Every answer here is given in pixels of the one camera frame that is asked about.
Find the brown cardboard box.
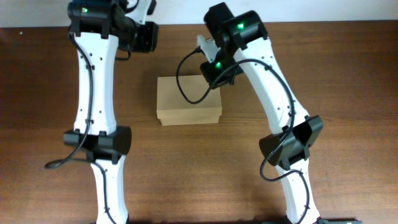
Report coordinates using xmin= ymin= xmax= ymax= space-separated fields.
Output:
xmin=156 ymin=75 xmax=222 ymax=126

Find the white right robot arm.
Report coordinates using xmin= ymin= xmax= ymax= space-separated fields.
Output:
xmin=198 ymin=2 xmax=334 ymax=223

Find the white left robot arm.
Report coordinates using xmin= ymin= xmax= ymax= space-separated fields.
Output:
xmin=63 ymin=0 xmax=159 ymax=223

